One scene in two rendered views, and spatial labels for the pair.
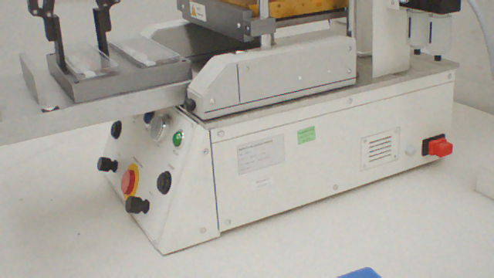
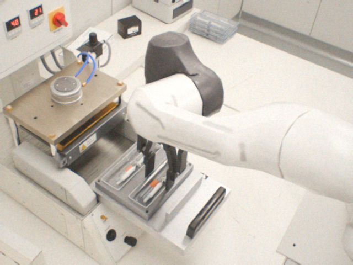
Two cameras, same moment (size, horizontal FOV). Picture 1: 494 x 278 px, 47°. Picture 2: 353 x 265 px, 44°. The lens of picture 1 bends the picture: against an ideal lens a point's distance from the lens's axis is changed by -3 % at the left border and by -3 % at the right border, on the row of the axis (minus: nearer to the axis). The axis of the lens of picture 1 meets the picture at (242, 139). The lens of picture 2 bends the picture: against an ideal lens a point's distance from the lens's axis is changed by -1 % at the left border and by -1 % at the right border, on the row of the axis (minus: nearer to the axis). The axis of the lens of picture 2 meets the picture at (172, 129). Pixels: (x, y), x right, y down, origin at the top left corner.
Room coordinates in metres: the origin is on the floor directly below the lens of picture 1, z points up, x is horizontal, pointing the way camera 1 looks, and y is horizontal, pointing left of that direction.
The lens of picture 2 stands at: (1.17, 0.81, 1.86)
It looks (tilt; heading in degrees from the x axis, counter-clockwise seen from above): 44 degrees down; 237
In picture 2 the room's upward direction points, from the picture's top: 6 degrees clockwise
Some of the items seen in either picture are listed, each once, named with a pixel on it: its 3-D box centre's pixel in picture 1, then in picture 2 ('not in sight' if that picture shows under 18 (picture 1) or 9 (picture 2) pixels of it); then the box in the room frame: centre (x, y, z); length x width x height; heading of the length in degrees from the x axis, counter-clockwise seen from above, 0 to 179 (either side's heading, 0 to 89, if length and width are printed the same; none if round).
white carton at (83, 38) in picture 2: not in sight; (87, 51); (0.69, -0.60, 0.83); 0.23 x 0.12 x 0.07; 38
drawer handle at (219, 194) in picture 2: not in sight; (207, 211); (0.75, 0.35, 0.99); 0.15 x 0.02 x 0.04; 26
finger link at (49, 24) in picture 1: (42, 23); (177, 174); (0.79, 0.26, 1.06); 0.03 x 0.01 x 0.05; 116
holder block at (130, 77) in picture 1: (114, 65); (145, 175); (0.83, 0.18, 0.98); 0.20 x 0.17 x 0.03; 26
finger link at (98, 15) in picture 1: (100, 33); (149, 165); (0.82, 0.19, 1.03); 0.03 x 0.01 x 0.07; 26
